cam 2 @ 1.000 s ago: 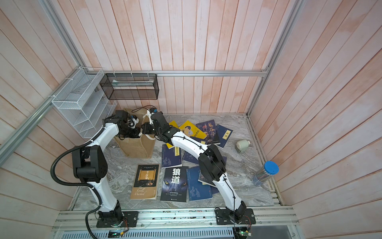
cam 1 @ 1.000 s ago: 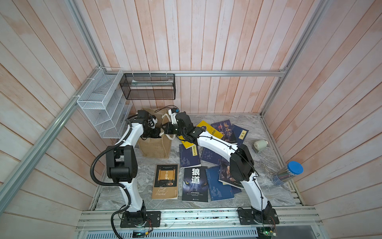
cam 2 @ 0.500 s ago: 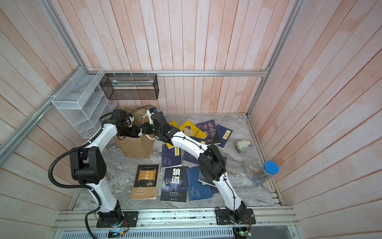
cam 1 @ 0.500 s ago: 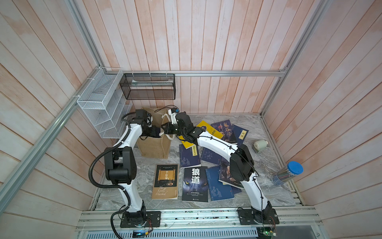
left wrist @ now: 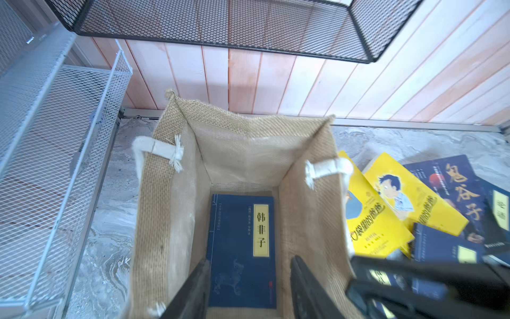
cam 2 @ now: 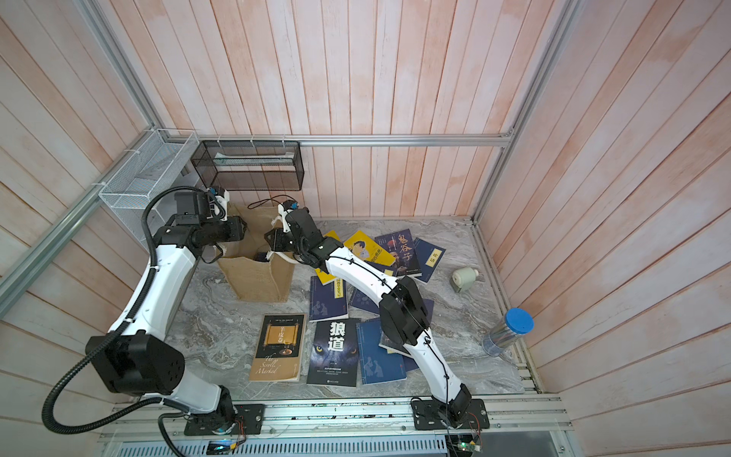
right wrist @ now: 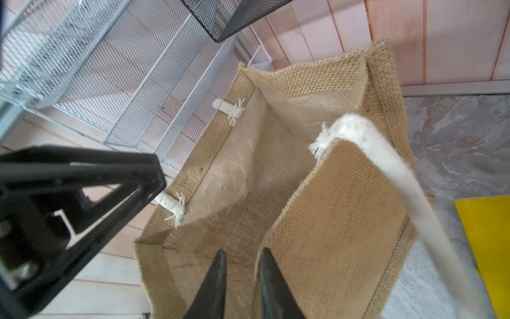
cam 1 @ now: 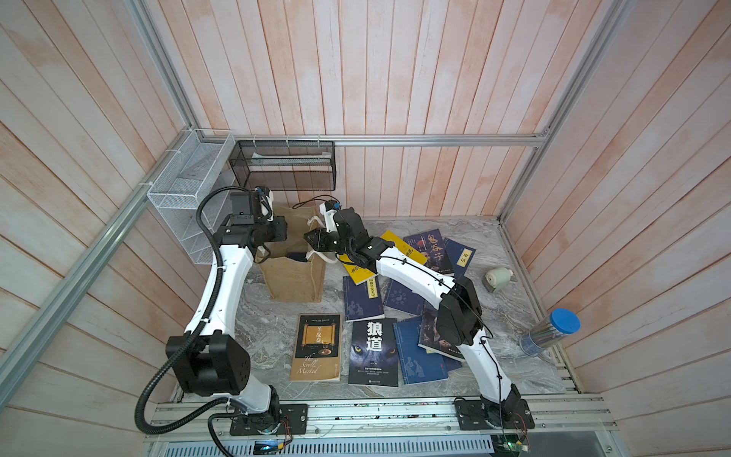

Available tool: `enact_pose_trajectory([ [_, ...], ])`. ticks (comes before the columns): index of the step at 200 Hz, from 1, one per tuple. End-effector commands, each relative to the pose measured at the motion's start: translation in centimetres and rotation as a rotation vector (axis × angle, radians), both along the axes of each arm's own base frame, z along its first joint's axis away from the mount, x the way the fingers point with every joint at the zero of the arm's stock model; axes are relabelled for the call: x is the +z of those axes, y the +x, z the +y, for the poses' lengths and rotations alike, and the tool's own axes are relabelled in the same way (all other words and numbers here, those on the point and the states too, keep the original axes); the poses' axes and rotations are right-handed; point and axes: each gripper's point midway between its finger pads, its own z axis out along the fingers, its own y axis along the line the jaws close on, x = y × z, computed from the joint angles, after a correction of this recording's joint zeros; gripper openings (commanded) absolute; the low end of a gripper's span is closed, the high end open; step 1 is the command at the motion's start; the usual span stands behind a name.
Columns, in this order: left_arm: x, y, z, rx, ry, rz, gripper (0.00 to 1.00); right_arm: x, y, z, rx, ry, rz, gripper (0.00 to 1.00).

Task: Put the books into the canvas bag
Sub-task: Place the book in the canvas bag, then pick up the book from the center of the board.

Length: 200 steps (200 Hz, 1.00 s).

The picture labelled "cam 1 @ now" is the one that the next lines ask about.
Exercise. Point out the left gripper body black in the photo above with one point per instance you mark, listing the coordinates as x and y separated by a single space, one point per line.
274 230

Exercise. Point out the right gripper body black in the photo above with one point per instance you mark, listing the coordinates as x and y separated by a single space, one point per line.
325 243

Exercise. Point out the brown canvas tote bag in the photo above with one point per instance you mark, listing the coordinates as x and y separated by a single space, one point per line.
289 281

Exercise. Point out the purple book yellow label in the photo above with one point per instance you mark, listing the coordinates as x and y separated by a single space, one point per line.
363 301

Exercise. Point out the brown book Scroll Marked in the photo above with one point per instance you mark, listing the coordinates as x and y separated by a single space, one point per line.
317 350

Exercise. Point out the blue book Han Feizi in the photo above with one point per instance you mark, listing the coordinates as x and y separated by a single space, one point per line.
301 257

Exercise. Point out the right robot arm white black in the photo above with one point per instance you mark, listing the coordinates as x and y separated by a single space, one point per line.
459 319

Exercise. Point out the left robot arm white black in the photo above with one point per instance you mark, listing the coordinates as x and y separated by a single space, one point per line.
206 359

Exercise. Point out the yellow book left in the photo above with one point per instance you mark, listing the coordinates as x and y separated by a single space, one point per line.
358 274

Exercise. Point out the yellow book right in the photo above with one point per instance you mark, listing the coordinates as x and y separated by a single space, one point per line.
405 248

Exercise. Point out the blue book yellow label middle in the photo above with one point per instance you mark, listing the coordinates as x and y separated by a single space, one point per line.
404 299

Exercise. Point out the dark portrait book far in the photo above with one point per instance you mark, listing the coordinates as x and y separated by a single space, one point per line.
432 245

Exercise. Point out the dark portrait book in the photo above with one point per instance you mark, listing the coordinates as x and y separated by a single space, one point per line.
432 245
430 339

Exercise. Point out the black wolf book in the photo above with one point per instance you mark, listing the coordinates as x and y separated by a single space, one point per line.
373 354

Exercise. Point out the small blue book far right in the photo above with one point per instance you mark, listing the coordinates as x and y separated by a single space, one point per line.
460 256

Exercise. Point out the dark portrait book near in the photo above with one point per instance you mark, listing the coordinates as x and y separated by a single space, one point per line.
430 339

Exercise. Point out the blue book bottom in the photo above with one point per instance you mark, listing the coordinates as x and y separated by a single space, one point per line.
417 365

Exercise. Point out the white tape roll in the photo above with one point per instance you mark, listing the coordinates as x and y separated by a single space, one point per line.
498 278

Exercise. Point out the clear tube blue cap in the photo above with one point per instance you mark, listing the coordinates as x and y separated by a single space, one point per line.
557 325

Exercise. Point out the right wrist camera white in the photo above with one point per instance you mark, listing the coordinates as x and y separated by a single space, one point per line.
328 210

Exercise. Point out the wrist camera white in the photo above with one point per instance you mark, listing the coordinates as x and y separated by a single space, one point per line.
328 210
265 197

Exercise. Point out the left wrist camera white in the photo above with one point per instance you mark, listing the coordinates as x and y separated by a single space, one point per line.
265 197

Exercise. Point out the black mesh wall basket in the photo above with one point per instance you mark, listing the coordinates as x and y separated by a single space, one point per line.
285 165

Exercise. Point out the white wire mesh shelf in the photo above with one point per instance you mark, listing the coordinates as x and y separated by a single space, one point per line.
198 166

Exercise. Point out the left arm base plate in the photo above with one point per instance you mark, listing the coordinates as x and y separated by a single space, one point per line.
288 419

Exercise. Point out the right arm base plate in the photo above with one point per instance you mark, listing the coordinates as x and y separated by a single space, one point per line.
472 416

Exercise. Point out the aluminium frame bar back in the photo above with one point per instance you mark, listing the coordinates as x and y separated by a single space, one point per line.
521 140

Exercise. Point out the aluminium rail front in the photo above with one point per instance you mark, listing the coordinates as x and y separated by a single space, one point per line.
392 417

